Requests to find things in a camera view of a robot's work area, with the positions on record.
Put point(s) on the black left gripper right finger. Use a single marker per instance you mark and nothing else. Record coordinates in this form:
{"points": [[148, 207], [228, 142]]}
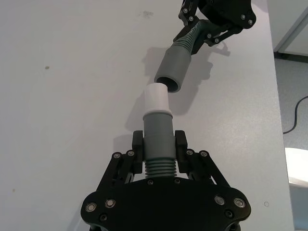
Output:
{"points": [[181, 151]]}

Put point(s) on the white framed panel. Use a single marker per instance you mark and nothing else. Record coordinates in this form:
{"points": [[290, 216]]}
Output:
{"points": [[284, 21]]}

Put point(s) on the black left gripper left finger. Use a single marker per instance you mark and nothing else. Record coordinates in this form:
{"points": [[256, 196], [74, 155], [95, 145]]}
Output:
{"points": [[138, 154]]}

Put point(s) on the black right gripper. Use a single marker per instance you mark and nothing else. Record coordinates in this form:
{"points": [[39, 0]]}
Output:
{"points": [[226, 12]]}

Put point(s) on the white rounded object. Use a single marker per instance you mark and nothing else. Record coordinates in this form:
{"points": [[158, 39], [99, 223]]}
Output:
{"points": [[298, 168]]}

